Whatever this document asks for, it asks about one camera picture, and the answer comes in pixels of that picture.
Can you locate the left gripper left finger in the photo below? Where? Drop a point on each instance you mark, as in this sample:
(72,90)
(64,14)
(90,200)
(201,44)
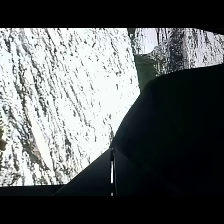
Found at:
(93,181)

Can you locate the black pants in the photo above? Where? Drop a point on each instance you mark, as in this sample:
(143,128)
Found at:
(180,126)

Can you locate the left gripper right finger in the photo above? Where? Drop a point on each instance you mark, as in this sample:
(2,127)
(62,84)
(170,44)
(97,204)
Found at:
(128,181)

